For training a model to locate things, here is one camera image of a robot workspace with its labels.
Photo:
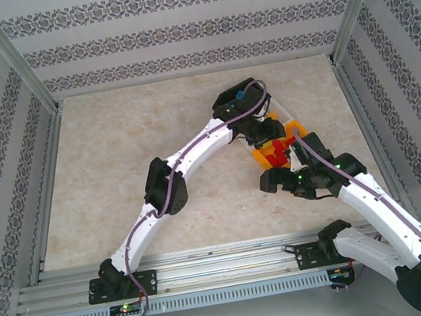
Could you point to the blue lego brick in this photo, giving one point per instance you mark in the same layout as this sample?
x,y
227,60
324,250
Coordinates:
x,y
240,95

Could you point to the yellow lego brick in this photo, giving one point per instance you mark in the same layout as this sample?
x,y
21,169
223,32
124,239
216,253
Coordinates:
x,y
273,117

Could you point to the red lego brick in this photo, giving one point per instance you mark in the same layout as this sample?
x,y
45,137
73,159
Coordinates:
x,y
274,157
277,144

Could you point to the yellow plastic bin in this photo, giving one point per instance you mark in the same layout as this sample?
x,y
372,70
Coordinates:
x,y
296,128

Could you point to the black plastic bin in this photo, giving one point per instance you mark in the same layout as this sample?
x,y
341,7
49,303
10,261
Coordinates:
x,y
229,93

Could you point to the small circuit board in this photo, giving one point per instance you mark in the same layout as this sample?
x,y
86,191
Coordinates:
x,y
341,273
126,309

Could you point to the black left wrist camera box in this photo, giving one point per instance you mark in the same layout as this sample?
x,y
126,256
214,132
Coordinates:
x,y
266,132

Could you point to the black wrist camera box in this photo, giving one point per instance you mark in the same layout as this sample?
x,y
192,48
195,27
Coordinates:
x,y
266,132
274,180

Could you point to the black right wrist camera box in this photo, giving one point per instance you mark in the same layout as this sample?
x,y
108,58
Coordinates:
x,y
274,180

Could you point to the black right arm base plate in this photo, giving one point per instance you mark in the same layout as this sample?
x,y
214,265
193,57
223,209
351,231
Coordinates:
x,y
306,257

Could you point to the aluminium side rail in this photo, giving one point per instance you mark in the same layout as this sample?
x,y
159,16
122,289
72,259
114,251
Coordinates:
x,y
50,151
346,82

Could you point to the aluminium extrusion mounting rail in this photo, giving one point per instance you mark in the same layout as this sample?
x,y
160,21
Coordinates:
x,y
219,265

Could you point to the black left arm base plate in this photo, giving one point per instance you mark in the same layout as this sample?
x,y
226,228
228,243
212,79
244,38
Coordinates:
x,y
150,281

